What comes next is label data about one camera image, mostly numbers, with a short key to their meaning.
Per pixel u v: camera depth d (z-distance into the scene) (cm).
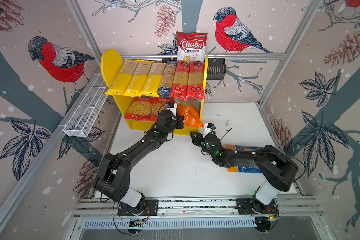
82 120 71
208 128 79
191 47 84
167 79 73
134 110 93
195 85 69
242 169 83
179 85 70
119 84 72
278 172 46
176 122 76
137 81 74
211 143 66
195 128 85
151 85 71
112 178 43
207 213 73
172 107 75
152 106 96
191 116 87
